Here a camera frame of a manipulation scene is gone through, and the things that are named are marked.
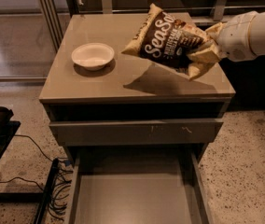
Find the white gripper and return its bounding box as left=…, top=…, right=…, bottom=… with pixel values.
left=187, top=11, right=257, bottom=63

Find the brown chip bag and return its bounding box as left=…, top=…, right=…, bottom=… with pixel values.
left=122, top=4, right=215, bottom=80

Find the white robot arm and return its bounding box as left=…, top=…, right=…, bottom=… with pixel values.
left=187, top=11, right=265, bottom=63

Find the grey top drawer front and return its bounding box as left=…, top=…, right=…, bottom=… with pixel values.
left=49, top=119, right=223, bottom=147

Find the grey drawer cabinet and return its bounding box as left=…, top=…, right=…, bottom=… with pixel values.
left=38, top=12, right=237, bottom=224

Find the open grey middle drawer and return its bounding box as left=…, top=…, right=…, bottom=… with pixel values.
left=64, top=147, right=216, bottom=224

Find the white paper bowl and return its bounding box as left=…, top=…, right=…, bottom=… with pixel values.
left=71, top=43, right=115, bottom=71

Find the black side table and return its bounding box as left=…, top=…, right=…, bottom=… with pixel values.
left=0, top=121, right=59, bottom=224

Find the metal railing frame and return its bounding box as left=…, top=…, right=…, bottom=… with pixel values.
left=33, top=0, right=265, bottom=51

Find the black cable bundle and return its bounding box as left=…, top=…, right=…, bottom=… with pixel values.
left=0, top=134, right=75, bottom=222

